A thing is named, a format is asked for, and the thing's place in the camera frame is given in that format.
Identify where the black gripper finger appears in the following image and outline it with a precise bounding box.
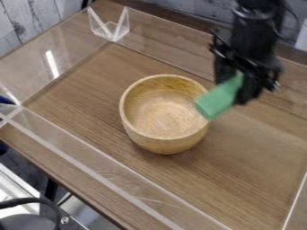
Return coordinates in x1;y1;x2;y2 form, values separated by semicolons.
235;72;265;105
214;56;238;84

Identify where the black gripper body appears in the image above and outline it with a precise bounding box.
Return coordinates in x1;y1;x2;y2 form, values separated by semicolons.
210;8;283;91

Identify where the green rectangular block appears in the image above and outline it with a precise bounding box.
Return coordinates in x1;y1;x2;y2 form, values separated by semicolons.
195;71;243;121

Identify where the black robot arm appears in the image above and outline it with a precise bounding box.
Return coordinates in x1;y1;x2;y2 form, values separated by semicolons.
210;0;299;105

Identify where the brown wooden bowl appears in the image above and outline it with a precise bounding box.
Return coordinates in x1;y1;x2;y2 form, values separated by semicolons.
119;74;210;155

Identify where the black table leg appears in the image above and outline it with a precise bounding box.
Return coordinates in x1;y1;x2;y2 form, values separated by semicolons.
45;179;59;201

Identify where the clear acrylic corner bracket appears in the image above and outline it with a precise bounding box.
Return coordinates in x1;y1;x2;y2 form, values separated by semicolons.
87;7;130;42

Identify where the clear acrylic enclosure wall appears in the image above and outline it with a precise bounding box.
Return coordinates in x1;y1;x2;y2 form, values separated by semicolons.
0;1;307;230

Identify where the black cable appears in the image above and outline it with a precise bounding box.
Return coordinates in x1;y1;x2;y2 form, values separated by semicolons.
0;197;65;230

